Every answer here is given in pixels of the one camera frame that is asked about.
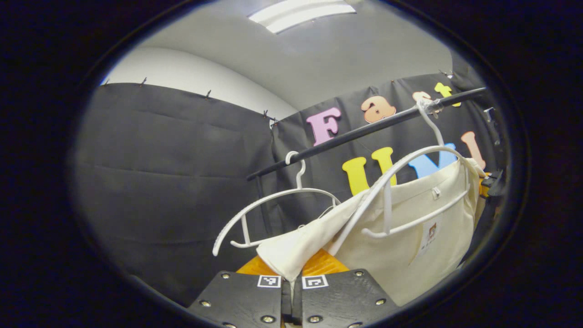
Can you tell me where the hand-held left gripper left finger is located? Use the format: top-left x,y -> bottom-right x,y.
188,255 -> 292,328

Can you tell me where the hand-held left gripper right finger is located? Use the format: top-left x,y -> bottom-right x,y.
293,249 -> 401,328

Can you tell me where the cream shirt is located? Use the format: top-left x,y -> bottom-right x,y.
256,159 -> 486,307

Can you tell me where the white clothes hanger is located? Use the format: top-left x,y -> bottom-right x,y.
212,151 -> 342,257
327,98 -> 484,256

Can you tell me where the black backdrop cloth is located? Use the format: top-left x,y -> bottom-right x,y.
73,64 -> 504,307

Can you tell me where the large ceiling light panel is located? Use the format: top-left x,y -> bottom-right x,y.
248,0 -> 357,34

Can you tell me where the black clothes rail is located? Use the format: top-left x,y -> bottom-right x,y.
246,87 -> 486,182

